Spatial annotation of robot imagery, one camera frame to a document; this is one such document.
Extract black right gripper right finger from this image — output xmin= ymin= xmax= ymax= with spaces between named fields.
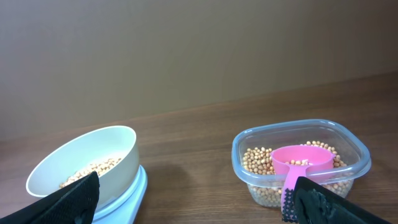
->
xmin=293 ymin=177 xmax=391 ymax=224

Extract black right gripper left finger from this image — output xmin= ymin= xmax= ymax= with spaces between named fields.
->
xmin=1 ymin=172 xmax=100 ymax=224

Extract pink plastic measuring scoop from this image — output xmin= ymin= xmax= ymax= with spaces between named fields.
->
xmin=271 ymin=145 xmax=335 ymax=223

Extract soybeans in pink scoop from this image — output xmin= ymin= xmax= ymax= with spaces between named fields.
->
xmin=285 ymin=159 xmax=310 ymax=166

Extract soybeans in white bowl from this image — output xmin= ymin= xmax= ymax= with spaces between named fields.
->
xmin=58 ymin=157 xmax=122 ymax=189

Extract white digital kitchen scale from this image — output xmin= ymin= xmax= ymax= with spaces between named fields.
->
xmin=92 ymin=165 xmax=147 ymax=224

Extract white bowl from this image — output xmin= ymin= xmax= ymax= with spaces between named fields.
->
xmin=25 ymin=126 xmax=139 ymax=210

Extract pile of soybeans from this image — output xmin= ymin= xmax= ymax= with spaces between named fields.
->
xmin=241 ymin=141 xmax=354 ymax=207

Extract clear plastic container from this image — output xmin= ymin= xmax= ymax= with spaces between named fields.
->
xmin=231 ymin=118 xmax=373 ymax=208

